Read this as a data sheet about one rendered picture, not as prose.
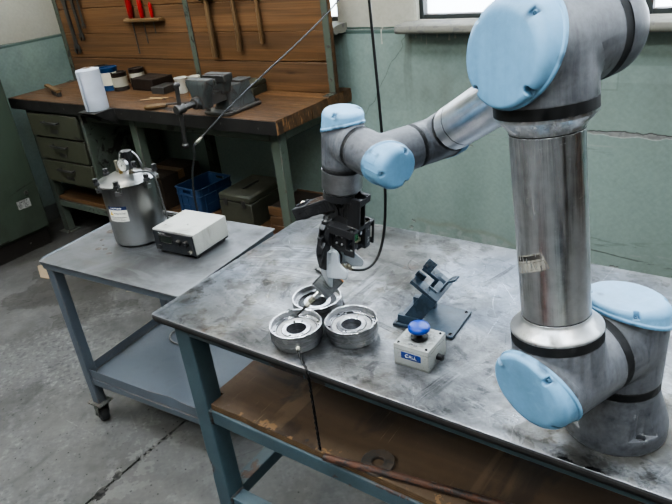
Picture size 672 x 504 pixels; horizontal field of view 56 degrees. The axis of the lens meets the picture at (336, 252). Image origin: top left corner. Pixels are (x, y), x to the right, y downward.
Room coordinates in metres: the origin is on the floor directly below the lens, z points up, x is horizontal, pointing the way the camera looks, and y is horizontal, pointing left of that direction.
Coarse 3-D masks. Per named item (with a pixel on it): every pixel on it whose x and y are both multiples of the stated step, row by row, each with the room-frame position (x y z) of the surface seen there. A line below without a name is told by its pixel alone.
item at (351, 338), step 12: (336, 312) 1.08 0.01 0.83; (348, 312) 1.09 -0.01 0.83; (360, 312) 1.08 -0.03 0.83; (372, 312) 1.06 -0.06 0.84; (324, 324) 1.04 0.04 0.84; (348, 324) 1.06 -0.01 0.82; (360, 324) 1.05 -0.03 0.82; (372, 324) 1.03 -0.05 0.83; (336, 336) 1.00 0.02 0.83; (348, 336) 0.99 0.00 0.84; (360, 336) 0.99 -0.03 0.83; (372, 336) 1.01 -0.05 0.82; (348, 348) 1.00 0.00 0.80
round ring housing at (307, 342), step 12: (288, 312) 1.10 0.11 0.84; (312, 312) 1.09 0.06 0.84; (276, 324) 1.07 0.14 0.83; (288, 324) 1.07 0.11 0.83; (300, 324) 1.07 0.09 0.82; (276, 336) 1.01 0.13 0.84; (288, 336) 1.03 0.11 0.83; (300, 336) 1.00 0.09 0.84; (312, 336) 1.01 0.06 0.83; (288, 348) 1.00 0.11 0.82; (300, 348) 1.00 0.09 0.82; (312, 348) 1.02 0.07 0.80
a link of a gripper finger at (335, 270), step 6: (330, 252) 1.08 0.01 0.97; (336, 252) 1.08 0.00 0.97; (330, 258) 1.09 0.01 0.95; (336, 258) 1.08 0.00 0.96; (330, 264) 1.08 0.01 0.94; (336, 264) 1.08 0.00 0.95; (324, 270) 1.08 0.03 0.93; (330, 270) 1.08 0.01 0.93; (336, 270) 1.08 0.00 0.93; (342, 270) 1.07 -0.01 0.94; (324, 276) 1.09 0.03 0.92; (330, 276) 1.08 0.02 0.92; (336, 276) 1.08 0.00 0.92; (342, 276) 1.07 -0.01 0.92; (330, 282) 1.09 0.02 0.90
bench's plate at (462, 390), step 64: (256, 256) 1.45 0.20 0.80; (384, 256) 1.36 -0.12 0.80; (448, 256) 1.33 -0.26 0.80; (512, 256) 1.29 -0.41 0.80; (192, 320) 1.17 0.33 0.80; (256, 320) 1.14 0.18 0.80; (384, 320) 1.09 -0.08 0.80; (384, 384) 0.88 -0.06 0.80; (448, 384) 0.86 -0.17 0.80; (512, 448) 0.72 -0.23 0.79; (576, 448) 0.69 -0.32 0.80
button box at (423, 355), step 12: (408, 336) 0.96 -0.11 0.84; (432, 336) 0.95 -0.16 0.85; (444, 336) 0.95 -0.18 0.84; (396, 348) 0.94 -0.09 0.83; (408, 348) 0.92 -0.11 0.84; (420, 348) 0.92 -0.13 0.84; (432, 348) 0.91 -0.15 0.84; (444, 348) 0.95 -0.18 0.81; (396, 360) 0.94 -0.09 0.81; (408, 360) 0.92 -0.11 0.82; (420, 360) 0.91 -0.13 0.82; (432, 360) 0.91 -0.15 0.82
